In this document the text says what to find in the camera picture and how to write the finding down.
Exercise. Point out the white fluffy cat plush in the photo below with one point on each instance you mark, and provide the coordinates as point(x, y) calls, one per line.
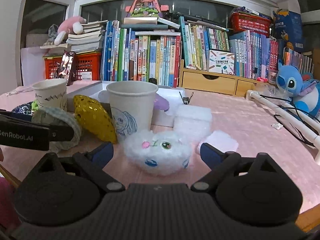
point(160, 154)

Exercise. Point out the red basket on books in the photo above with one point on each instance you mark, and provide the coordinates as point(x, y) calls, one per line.
point(241, 22)

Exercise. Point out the right row of books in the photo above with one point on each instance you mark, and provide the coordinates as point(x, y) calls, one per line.
point(257, 56)

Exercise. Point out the triangular pink miniature house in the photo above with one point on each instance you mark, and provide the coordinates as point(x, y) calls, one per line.
point(146, 8)

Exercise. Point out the white patterned card box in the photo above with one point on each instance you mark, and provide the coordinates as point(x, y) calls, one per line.
point(221, 62)

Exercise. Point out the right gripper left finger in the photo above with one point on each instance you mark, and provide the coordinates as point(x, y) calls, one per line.
point(91, 165)

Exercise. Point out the grey-green patterned scrunchie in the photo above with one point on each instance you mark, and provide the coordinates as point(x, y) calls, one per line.
point(57, 116)

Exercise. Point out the white shallow tray box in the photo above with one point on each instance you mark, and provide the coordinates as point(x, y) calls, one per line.
point(97, 91)

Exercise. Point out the green scrunchie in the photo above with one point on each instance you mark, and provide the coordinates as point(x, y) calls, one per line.
point(34, 106)

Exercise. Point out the pale pink soft pad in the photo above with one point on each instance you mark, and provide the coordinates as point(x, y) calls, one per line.
point(220, 140)

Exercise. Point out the navy floral fabric pouch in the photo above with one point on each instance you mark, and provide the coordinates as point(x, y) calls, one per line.
point(25, 109)

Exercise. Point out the red plastic crate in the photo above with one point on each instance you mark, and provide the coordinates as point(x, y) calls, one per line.
point(87, 62)

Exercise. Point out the wooden drawer organizer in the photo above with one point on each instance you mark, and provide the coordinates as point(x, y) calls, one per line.
point(215, 82)

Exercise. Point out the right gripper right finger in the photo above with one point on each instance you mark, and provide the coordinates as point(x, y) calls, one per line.
point(221, 165)

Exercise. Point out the blue cardboard box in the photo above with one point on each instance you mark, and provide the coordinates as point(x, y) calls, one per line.
point(288, 28)

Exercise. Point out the pink bunny plush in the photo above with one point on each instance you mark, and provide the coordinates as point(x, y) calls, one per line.
point(71, 25)

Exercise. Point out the white fluffy sponge block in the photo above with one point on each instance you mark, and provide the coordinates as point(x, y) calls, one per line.
point(194, 122)

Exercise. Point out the stack of horizontal books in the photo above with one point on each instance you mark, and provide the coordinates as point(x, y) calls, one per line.
point(91, 39)

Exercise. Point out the paper cup with bunny drawing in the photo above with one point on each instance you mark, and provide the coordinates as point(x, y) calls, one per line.
point(51, 93)

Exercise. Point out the black binder clip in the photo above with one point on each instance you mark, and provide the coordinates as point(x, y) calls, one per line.
point(186, 99)

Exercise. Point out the gold sequin soft toy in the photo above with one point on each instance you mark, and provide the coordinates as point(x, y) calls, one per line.
point(91, 116)

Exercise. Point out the blue Stitch plush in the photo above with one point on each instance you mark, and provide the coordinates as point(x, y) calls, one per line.
point(302, 89)

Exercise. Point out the paper cup with fish drawing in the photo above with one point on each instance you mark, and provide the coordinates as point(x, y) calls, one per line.
point(131, 105)

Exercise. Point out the row of upright books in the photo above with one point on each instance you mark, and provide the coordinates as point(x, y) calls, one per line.
point(155, 51)

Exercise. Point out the grey cloth toy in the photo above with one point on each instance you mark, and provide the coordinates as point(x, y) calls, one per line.
point(52, 34)

